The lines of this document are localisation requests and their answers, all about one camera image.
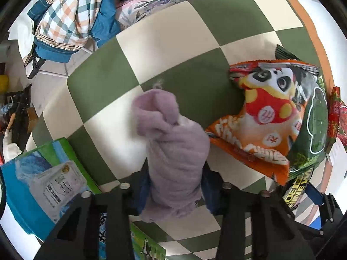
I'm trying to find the green snack bag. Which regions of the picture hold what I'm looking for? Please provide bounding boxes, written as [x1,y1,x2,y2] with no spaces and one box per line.
[274,45,329,209]

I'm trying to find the green cream checkered blanket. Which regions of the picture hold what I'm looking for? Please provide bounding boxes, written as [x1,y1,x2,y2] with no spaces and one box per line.
[25,0,335,260]

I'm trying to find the white cloth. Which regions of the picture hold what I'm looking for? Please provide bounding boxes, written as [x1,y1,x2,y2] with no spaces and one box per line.
[2,128,22,161]

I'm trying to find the orange panda snack bag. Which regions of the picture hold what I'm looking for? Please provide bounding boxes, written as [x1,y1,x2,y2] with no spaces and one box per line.
[205,60,321,186]

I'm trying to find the yellow object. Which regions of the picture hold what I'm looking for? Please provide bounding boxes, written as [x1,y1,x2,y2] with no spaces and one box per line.
[0,75,10,94]

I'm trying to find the blue cloth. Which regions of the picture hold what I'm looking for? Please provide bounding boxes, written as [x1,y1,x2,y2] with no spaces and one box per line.
[26,0,121,63]

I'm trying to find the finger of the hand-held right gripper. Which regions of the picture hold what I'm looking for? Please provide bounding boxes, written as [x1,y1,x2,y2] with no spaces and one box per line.
[306,183,327,207]

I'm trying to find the purple fuzzy cloth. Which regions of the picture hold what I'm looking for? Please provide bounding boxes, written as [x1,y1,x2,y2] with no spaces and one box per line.
[132,79,211,219]

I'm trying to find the green printed box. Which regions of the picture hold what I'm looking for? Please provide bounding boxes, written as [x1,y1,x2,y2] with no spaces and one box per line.
[99,213,166,260]

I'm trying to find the red snack packet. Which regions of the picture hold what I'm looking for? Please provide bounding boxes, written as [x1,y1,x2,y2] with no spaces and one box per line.
[327,86,347,154]

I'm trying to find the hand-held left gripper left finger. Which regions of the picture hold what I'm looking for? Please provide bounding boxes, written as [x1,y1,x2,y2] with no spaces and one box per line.
[34,168,151,260]

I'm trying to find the plaid cloth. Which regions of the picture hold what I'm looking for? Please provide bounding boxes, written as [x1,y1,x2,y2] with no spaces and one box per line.
[23,0,114,68]

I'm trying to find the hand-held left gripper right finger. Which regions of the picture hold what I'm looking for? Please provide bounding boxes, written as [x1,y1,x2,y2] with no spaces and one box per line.
[201,163,316,260]

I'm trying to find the floral patterned cloth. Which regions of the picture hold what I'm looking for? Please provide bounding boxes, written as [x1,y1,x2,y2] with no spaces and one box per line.
[115,0,191,31]

